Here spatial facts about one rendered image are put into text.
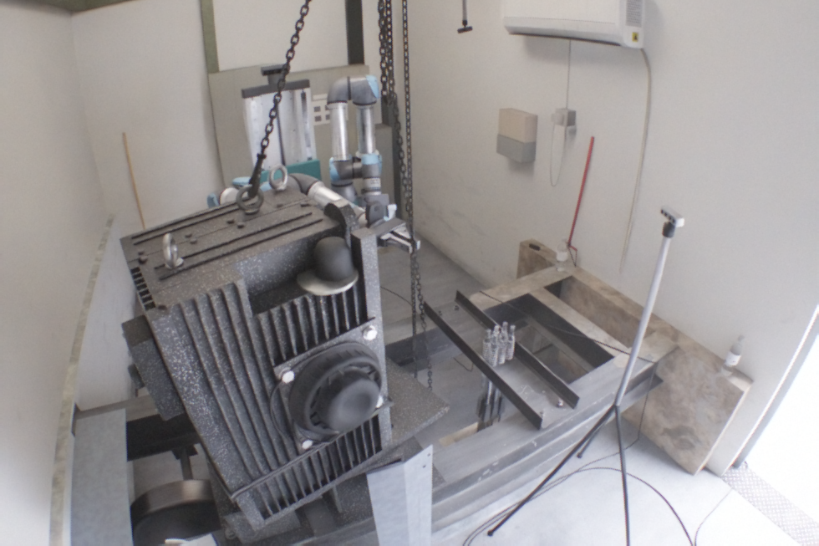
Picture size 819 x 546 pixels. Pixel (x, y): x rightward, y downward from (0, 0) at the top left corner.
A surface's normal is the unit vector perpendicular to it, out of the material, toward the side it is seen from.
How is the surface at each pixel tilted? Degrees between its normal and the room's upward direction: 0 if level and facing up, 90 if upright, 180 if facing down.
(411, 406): 0
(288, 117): 90
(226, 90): 90
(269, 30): 90
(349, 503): 0
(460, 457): 0
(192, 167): 90
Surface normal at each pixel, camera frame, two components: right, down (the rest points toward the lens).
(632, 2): 0.46, 0.40
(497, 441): -0.03, -0.89
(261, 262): 0.65, 0.33
